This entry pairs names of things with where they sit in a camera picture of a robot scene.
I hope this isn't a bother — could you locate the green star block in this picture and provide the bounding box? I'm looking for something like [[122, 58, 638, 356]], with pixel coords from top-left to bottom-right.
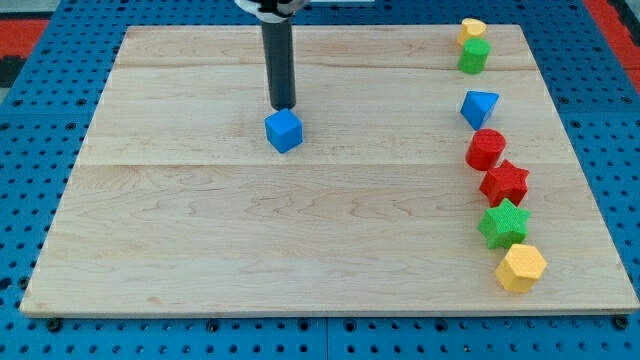
[[477, 198, 531, 249]]

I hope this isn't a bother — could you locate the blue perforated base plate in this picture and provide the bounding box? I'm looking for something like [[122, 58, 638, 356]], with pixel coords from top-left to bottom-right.
[[1, 0, 639, 359]]

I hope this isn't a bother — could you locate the white black rod mount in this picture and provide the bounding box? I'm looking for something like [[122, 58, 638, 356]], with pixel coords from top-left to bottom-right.
[[234, 0, 310, 23]]

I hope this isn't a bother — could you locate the green cylinder block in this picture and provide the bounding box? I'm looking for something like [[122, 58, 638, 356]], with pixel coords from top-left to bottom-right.
[[457, 38, 491, 74]]

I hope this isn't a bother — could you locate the red cylinder block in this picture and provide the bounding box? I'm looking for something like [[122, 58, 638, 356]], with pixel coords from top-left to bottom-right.
[[465, 129, 506, 171]]

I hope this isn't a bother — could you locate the red star block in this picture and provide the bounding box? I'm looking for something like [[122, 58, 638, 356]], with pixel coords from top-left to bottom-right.
[[479, 160, 530, 207]]

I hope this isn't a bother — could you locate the wooden board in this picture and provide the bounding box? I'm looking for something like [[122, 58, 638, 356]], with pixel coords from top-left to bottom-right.
[[21, 24, 639, 319]]

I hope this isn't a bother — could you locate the blue triangular prism block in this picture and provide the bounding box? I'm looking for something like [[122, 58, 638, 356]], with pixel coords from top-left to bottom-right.
[[460, 90, 500, 130]]

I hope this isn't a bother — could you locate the yellow hexagon block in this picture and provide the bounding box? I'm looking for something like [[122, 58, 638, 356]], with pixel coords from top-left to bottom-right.
[[494, 244, 548, 293]]

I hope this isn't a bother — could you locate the yellow heart block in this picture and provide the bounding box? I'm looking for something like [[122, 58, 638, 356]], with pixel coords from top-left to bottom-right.
[[457, 18, 487, 46]]

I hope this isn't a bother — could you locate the blue cube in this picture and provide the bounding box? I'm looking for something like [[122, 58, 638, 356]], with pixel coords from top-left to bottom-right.
[[264, 109, 304, 153]]

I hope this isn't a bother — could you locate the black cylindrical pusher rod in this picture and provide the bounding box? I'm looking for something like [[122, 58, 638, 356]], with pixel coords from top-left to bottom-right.
[[261, 19, 296, 110]]

